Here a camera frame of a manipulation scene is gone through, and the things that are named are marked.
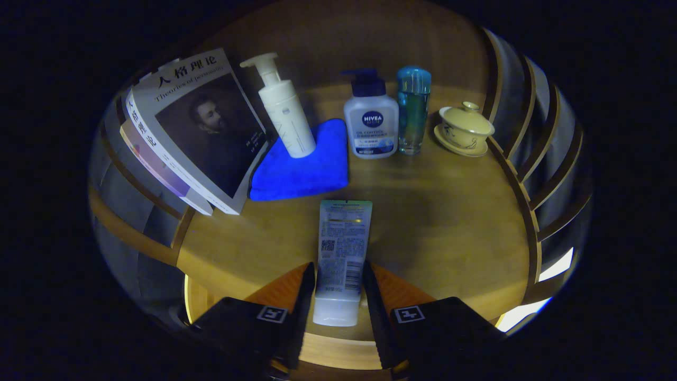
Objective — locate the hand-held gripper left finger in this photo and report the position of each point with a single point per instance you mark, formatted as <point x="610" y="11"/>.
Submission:
<point x="301" y="317"/>

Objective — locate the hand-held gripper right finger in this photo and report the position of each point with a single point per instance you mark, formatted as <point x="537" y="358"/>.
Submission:
<point x="375" y="317"/>

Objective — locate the white cream tube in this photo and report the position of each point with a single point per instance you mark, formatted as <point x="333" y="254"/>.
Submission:
<point x="344" y="254"/>

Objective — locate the wooden countertop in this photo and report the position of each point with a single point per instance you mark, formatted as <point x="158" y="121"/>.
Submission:
<point x="433" y="227"/>

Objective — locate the wooden cabinet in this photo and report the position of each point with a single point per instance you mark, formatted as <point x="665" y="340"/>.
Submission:
<point x="338" y="42"/>

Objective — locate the blue folded cloth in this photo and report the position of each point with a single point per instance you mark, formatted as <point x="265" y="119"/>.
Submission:
<point x="307" y="169"/>

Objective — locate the purple book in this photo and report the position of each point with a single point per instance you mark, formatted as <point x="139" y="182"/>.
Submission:
<point x="174" y="182"/>

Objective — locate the yellow saucer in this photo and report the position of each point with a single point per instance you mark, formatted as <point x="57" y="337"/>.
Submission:
<point x="465" y="152"/>

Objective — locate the white flat panel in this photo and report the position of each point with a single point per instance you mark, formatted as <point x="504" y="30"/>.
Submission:
<point x="558" y="264"/>

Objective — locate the white bottle blue pump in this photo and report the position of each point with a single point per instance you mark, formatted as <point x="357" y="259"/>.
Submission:
<point x="371" y="124"/>

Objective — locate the white book with portrait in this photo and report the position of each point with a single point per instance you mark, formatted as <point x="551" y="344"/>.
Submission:
<point x="206" y="132"/>

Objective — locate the teal glass bottle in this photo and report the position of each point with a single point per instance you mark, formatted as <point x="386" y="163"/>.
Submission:
<point x="412" y="111"/>

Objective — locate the yellow lidded teacup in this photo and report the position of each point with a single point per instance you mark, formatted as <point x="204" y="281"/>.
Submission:
<point x="465" y="127"/>

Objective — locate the black backdrop cloth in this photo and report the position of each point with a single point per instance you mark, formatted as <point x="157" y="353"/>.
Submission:
<point x="121" y="190"/>

